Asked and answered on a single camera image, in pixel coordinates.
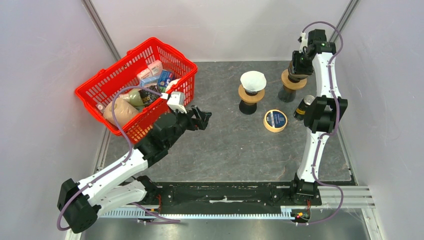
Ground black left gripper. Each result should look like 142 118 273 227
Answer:
165 104 212 148

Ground wooden dripper ring holder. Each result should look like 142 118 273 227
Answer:
238 84 265 105

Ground white paper coffee filter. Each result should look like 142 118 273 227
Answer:
240 70 267 93

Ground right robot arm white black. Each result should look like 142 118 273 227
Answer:
286 29 348 205

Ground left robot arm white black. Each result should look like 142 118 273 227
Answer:
57 105 212 234

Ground grey glass carafe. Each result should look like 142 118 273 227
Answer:
277 86 297 103

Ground white round object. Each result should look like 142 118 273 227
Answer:
165 78 180 92

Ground black carafe red band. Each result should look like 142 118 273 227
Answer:
238 100 257 115

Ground black drink can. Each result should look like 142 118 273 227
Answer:
293 95 316 121

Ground blue white box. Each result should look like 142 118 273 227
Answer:
140 70 175 88

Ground dark snack bag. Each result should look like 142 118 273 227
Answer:
139 84 162 107

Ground masking tape roll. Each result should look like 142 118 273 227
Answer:
263 109 288 133

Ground green pear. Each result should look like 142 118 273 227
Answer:
119 88 145 107

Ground pink white pack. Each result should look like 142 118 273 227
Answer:
136 60 163 81

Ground beige toilet paper roll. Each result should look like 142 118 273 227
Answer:
103 97 139 127

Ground red plastic shopping basket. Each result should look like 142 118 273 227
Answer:
75 37 198 136

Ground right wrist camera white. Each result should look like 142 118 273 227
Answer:
298 32 308 53

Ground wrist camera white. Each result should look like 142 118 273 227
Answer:
298 32 308 53
166 91 187 114

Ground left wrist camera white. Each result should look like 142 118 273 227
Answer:
166 91 187 114

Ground black mounting base rail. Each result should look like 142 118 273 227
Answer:
112 180 335 221

